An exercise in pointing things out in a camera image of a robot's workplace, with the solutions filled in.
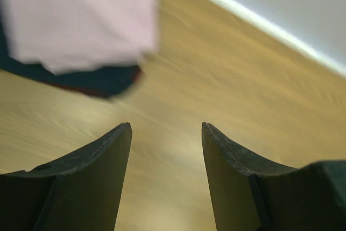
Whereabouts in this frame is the folded navy tank top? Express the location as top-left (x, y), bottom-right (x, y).
top-left (1, 25), bottom-right (141, 99)

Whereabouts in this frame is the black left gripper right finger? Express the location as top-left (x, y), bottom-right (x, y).
top-left (202, 123), bottom-right (345, 230)

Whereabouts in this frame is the pink tank top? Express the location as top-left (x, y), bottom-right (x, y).
top-left (1, 0), bottom-right (158, 74)

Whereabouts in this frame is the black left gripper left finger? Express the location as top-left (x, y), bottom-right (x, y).
top-left (1, 123), bottom-right (132, 231)

